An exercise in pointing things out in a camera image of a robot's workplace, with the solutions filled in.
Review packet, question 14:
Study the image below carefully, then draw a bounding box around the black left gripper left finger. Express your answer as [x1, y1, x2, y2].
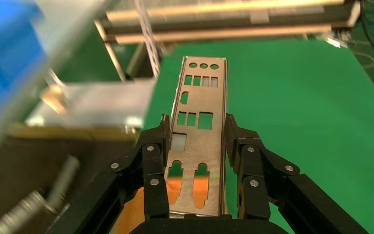
[50, 114, 171, 234]

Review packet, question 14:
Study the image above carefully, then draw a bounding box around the perforated grey shelf upright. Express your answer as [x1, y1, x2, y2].
[133, 0, 162, 78]

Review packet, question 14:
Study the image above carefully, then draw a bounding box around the silver metal I/O shield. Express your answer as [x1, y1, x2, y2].
[164, 56, 229, 217]

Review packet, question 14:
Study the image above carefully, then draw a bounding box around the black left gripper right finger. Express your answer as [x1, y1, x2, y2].
[224, 113, 368, 234]

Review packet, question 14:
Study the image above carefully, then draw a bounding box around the long grey metal bar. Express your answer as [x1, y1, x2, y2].
[45, 155, 81, 207]

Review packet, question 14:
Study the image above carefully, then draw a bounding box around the blue plastic tray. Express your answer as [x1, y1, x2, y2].
[0, 0, 51, 117]

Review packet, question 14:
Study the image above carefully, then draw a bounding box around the green table cloth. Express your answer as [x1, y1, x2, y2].
[143, 39, 374, 234]

